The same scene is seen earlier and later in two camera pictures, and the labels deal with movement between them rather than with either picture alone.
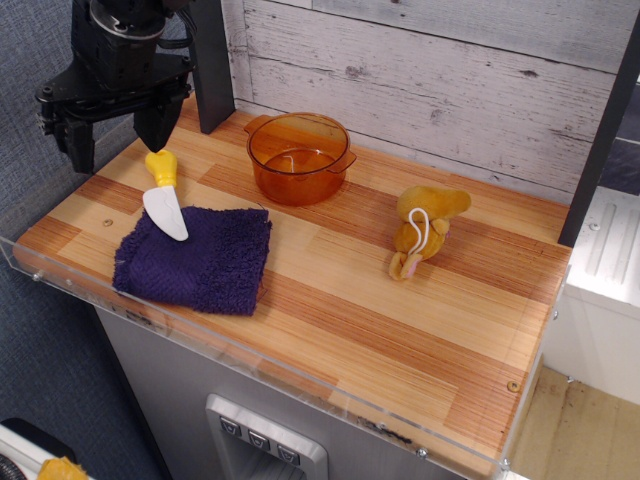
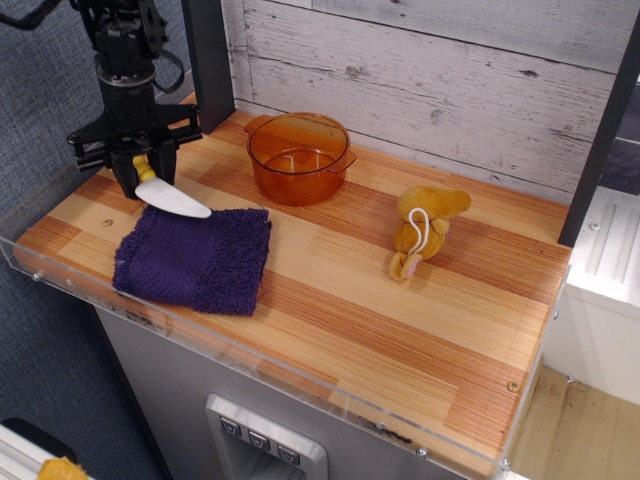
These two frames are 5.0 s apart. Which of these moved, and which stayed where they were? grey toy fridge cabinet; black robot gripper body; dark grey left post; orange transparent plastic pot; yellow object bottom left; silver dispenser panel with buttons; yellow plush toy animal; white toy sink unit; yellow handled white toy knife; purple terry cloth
Moved: black robot gripper body; yellow handled white toy knife
Stayed: purple terry cloth; orange transparent plastic pot; yellow object bottom left; white toy sink unit; grey toy fridge cabinet; dark grey left post; silver dispenser panel with buttons; yellow plush toy animal
